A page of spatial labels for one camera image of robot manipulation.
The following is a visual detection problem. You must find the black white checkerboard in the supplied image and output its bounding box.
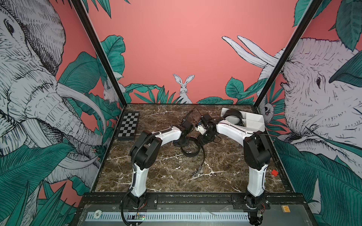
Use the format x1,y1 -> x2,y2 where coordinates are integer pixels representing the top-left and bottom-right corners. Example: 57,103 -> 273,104
116,112 -> 140,141

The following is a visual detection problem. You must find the left black frame post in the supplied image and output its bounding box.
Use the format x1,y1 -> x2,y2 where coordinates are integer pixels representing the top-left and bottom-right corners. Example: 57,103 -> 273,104
71,0 -> 127,108

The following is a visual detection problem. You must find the black belt long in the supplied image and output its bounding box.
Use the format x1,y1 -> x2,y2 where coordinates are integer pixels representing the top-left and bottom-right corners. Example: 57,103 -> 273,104
180,137 -> 206,178

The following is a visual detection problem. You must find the red cube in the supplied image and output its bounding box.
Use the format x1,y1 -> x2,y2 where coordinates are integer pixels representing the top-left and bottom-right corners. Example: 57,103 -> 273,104
271,169 -> 279,177

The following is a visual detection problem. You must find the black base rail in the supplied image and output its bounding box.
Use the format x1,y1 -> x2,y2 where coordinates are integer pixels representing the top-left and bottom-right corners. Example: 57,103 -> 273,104
79,192 -> 304,211

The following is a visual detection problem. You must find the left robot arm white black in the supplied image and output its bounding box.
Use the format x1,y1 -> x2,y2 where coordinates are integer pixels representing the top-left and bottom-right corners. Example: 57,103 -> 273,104
130,120 -> 194,198

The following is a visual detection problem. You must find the right black frame post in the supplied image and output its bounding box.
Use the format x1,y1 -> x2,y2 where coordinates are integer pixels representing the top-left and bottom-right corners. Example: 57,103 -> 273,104
254,0 -> 323,108

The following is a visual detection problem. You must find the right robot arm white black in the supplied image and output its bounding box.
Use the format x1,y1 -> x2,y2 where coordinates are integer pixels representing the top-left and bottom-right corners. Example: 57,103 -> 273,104
195,114 -> 272,197

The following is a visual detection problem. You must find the black frame post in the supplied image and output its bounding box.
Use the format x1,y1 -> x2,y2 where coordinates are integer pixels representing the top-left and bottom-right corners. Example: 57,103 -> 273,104
71,0 -> 127,108
254,0 -> 323,108

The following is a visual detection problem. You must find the white foam storage box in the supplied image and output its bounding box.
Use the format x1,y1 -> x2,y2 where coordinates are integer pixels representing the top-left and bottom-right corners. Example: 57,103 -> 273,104
221,107 -> 265,132

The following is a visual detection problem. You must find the long black belt s-curved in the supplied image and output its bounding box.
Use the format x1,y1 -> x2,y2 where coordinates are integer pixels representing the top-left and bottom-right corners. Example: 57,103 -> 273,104
222,109 -> 244,126

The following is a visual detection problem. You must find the white slotted cable duct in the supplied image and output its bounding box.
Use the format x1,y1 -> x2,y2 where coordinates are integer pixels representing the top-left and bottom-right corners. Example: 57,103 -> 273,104
85,212 -> 249,222

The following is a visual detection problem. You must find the white round knob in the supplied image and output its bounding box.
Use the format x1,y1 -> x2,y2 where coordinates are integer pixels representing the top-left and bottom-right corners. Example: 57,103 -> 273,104
93,210 -> 103,219

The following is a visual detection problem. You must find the orange label sticker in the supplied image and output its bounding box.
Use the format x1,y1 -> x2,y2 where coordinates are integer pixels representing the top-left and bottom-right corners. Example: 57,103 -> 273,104
281,205 -> 291,213

